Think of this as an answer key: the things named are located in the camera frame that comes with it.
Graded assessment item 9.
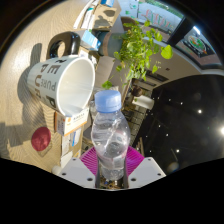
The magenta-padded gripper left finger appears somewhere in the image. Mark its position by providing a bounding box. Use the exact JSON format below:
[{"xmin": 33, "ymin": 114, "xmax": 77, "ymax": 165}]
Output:
[{"xmin": 52, "ymin": 145, "xmax": 100, "ymax": 190}]

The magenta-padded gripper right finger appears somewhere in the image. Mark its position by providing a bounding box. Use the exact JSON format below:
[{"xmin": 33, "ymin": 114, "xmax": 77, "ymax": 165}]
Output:
[{"xmin": 125, "ymin": 145, "xmax": 167, "ymax": 190}]

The clear blue-capped water bottle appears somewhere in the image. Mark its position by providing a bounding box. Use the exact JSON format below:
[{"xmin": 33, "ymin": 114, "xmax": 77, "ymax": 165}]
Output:
[{"xmin": 90, "ymin": 89, "xmax": 132, "ymax": 183}]

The white napkin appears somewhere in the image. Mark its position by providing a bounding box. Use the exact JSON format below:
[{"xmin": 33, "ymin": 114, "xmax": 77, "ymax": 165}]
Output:
[{"xmin": 59, "ymin": 151, "xmax": 73, "ymax": 168}]

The white leaflet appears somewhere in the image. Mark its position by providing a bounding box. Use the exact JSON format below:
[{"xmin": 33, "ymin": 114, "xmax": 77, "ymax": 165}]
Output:
[{"xmin": 60, "ymin": 129, "xmax": 83, "ymax": 158}]

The orange and white box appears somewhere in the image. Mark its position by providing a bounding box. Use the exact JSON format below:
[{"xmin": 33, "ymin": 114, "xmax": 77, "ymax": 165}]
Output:
[{"xmin": 54, "ymin": 108, "xmax": 90, "ymax": 137}]

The flat round red coaster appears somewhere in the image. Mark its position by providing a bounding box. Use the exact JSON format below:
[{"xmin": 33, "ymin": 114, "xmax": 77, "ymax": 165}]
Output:
[{"xmin": 30, "ymin": 126, "xmax": 53, "ymax": 152}]

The group of ceiling lights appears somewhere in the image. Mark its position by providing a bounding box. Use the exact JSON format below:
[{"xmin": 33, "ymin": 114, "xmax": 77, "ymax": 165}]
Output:
[{"xmin": 166, "ymin": 96, "xmax": 224, "ymax": 154}]

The person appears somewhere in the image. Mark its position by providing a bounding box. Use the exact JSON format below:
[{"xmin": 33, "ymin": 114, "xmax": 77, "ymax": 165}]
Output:
[{"xmin": 131, "ymin": 85, "xmax": 144, "ymax": 98}]

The green potted plant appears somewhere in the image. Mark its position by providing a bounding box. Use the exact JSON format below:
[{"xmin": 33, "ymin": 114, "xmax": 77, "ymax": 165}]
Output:
[{"xmin": 101, "ymin": 19, "xmax": 174, "ymax": 91}]

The small light blue carton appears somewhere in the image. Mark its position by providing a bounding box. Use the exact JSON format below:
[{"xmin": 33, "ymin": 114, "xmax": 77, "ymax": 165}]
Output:
[{"xmin": 80, "ymin": 29, "xmax": 102, "ymax": 51}]

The round food window poster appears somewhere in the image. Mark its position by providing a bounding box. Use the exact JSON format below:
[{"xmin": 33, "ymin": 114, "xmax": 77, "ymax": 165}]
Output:
[{"xmin": 186, "ymin": 33, "xmax": 210, "ymax": 56}]

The christmas tree window decal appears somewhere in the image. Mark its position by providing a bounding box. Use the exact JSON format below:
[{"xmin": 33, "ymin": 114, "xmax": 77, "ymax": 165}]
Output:
[{"xmin": 139, "ymin": 8, "xmax": 181, "ymax": 28}]

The blue card pack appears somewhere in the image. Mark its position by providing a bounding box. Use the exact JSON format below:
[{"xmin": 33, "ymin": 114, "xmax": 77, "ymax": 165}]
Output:
[{"xmin": 99, "ymin": 0, "xmax": 116, "ymax": 8}]

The white mug with black handle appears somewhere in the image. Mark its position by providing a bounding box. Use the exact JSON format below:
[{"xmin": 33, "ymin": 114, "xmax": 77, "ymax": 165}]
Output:
[{"xmin": 26, "ymin": 31, "xmax": 97, "ymax": 118}]

